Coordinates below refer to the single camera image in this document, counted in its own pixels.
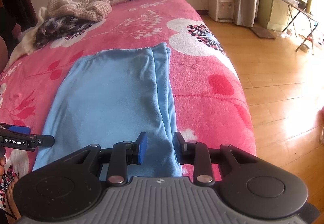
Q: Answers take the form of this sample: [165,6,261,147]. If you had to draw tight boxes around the beige houndstooth garment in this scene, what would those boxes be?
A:
[47,0,113,22]

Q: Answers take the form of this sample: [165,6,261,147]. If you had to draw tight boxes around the dark plaid shirt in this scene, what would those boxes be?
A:
[33,16,95,48]

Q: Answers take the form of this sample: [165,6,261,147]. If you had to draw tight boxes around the light blue t-shirt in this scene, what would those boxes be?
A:
[33,43,182,177]

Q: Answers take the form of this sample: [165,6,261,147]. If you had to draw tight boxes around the white water dispenser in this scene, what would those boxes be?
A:
[208,0,235,23]

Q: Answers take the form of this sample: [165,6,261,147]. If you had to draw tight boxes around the cream white sweater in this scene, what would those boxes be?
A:
[1,0,78,70]

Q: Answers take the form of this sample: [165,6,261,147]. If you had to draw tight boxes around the pink floral blanket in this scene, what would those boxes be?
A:
[1,0,256,183]

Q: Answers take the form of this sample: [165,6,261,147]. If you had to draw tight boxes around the folding side table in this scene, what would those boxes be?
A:
[277,0,320,56]

